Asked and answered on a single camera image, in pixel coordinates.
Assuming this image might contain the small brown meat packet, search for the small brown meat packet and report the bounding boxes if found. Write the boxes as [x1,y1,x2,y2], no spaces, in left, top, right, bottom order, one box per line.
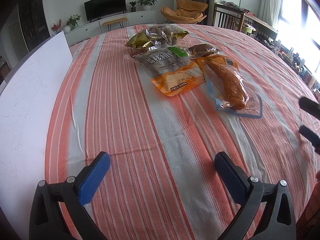
[187,43,219,59]

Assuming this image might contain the orange walnut snack bag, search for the orange walnut snack bag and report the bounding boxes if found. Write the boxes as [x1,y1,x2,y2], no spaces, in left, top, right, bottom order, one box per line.
[124,47,205,96]

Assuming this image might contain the cluttered windowsill items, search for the cluttered windowsill items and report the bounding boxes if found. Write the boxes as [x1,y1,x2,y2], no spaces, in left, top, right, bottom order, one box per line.
[254,32,319,96]

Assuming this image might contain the red striped tablecloth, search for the red striped tablecloth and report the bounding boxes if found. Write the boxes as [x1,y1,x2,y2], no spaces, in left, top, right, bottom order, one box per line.
[45,25,319,239]

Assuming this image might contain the wooden side table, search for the wooden side table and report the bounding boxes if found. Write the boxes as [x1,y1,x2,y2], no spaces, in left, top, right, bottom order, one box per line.
[213,3,278,40]

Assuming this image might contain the white cardboard storage box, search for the white cardboard storage box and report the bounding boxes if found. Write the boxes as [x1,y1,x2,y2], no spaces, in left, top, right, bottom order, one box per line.
[1,32,73,223]

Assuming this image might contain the white tv cabinet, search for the white tv cabinet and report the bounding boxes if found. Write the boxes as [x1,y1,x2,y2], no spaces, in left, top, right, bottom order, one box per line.
[65,10,157,46]

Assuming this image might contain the orange lounge chair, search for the orange lounge chair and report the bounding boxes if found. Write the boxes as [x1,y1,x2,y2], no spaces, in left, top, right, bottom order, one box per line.
[161,0,208,24]

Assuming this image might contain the red flower vase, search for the red flower vase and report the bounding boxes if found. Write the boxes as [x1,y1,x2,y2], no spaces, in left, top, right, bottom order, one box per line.
[51,19,62,34]

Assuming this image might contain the leafy plant white vase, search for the leafy plant white vase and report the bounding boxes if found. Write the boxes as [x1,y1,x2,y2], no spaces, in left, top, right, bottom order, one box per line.
[66,14,81,30]

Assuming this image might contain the small wooden bench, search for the small wooden bench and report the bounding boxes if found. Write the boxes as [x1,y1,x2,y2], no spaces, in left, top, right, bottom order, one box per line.
[102,17,128,31]

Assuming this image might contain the small dark potted plant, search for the small dark potted plant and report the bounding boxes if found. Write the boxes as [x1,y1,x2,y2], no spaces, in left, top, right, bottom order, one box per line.
[129,1,137,12]

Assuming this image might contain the black flat television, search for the black flat television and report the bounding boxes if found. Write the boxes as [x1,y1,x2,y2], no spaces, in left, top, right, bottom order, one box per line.
[84,0,127,21]

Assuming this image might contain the black glass display cabinet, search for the black glass display cabinet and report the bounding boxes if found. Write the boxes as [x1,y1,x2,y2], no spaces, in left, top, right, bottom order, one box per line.
[18,0,50,52]

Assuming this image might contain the green potted plant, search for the green potted plant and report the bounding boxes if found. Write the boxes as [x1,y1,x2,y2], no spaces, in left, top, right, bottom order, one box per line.
[137,0,158,10]

